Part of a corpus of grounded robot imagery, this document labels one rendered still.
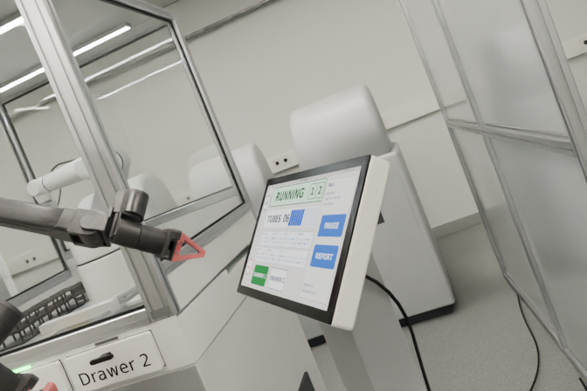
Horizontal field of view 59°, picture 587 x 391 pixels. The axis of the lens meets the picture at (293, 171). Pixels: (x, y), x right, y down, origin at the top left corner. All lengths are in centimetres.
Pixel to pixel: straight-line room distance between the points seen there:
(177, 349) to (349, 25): 356
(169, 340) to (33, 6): 98
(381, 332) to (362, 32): 367
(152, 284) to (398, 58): 349
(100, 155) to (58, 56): 29
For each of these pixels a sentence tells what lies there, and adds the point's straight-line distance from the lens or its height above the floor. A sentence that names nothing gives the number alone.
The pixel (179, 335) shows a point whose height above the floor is 89.
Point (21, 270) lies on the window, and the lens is 174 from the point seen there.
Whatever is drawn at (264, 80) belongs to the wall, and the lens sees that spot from 467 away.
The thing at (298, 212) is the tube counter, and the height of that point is 112.
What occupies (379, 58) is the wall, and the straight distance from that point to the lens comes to 459.
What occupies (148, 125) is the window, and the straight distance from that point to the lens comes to 178.
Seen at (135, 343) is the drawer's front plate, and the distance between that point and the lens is 158.
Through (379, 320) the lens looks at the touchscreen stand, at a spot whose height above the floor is 84.
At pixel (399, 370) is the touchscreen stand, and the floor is 72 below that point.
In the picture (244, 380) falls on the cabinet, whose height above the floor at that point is 61.
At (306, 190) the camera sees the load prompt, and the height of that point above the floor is 116.
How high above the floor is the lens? 128
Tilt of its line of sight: 3 degrees down
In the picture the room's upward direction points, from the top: 22 degrees counter-clockwise
